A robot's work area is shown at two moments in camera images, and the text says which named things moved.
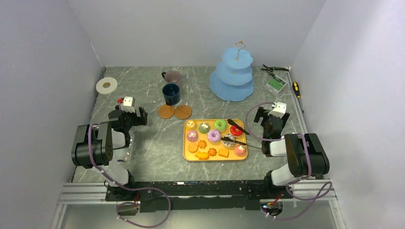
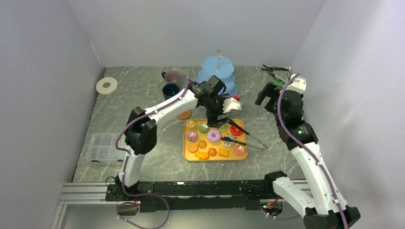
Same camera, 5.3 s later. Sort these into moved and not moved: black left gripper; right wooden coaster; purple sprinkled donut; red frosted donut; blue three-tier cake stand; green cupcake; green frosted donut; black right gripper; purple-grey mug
Moved: black right gripper; blue three-tier cake stand; black left gripper
Not moved: green cupcake; green frosted donut; right wooden coaster; purple sprinkled donut; purple-grey mug; red frosted donut
